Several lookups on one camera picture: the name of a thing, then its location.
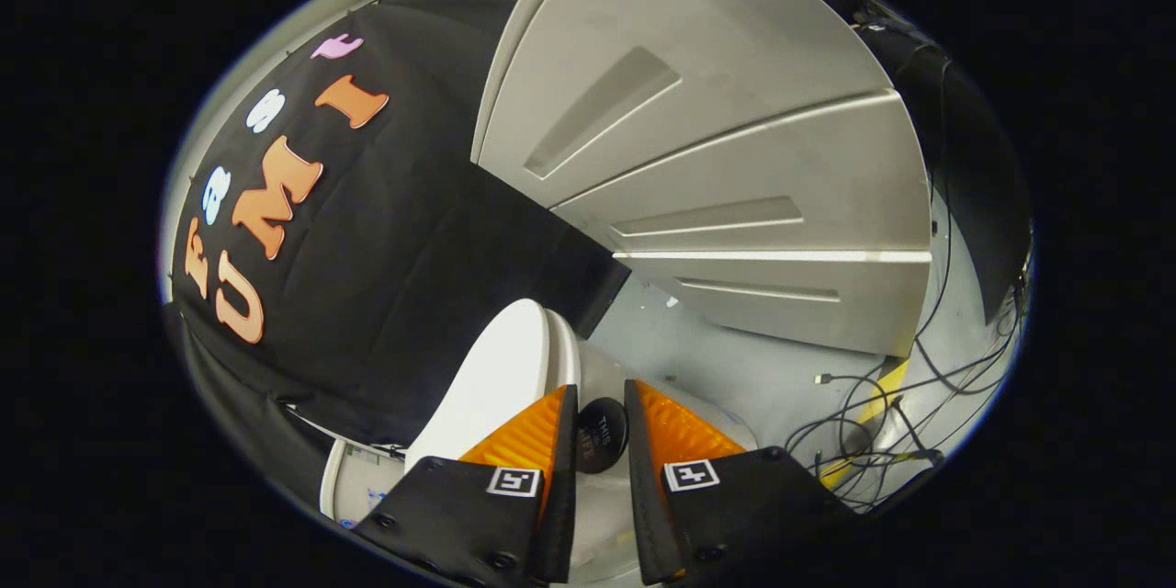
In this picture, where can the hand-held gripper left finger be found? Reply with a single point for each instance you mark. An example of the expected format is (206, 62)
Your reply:
(565, 478)

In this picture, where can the white toilet lid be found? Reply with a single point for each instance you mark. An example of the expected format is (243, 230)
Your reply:
(501, 377)

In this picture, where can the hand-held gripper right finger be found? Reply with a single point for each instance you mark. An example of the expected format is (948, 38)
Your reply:
(643, 496)

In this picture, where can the white toilet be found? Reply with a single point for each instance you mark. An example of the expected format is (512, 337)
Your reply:
(597, 367)

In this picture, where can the white drawer cabinet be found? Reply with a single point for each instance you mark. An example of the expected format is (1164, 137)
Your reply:
(735, 156)

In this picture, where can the black backdrop cloth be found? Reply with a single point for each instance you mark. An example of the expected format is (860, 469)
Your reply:
(386, 276)

